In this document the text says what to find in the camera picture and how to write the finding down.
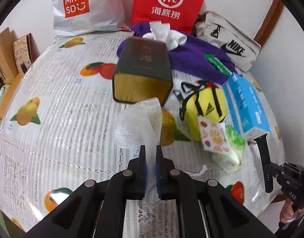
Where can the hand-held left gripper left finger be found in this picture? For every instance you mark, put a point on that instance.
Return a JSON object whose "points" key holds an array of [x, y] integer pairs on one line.
{"points": [[142, 171]]}

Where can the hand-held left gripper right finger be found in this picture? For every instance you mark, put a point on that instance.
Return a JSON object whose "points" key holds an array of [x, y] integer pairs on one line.
{"points": [[158, 171]]}

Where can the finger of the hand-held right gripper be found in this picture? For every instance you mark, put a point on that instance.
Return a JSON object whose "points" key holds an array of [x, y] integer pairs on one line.
{"points": [[265, 163]]}

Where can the white foam net sleeve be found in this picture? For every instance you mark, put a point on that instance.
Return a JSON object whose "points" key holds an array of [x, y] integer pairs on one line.
{"points": [[137, 126]]}

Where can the fruit print tissue pack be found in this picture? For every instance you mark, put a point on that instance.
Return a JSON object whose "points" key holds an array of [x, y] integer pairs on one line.
{"points": [[213, 136]]}

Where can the purple fabric storage basket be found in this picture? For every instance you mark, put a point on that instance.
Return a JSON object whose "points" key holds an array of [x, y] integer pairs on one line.
{"points": [[191, 57]]}

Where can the white cloth gloves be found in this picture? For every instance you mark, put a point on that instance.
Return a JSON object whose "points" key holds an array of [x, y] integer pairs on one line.
{"points": [[164, 33]]}

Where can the person's right hand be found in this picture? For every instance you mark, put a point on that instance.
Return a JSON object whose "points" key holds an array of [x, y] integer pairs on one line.
{"points": [[288, 214]]}

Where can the white paper scrap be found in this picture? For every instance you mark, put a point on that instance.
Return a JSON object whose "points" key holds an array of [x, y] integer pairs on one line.
{"points": [[200, 171]]}

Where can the blue tissue pack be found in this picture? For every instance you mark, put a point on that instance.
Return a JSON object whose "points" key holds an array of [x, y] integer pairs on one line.
{"points": [[246, 104]]}

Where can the fruit print tablecloth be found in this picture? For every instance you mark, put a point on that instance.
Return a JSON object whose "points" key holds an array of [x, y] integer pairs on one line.
{"points": [[62, 129]]}

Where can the dark green rectangular box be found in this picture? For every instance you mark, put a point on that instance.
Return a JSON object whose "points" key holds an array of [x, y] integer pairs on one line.
{"points": [[142, 57]]}

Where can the grey waist bag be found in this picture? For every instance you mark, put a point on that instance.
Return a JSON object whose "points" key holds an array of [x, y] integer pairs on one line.
{"points": [[226, 29]]}

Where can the red paper shopping bag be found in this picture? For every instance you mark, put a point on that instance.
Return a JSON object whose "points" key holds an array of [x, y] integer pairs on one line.
{"points": [[166, 14]]}

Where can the white plastic shopping bag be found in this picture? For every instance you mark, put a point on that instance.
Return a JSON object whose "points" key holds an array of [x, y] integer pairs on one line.
{"points": [[97, 10]]}

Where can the patterned book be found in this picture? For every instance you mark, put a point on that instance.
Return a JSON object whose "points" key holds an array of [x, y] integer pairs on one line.
{"points": [[22, 52]]}

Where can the wooden bed headboard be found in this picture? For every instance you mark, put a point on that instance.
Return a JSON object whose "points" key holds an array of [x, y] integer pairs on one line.
{"points": [[3, 52]]}

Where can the brown wooden door frame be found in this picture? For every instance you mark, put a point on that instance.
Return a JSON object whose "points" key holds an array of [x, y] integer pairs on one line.
{"points": [[270, 17]]}

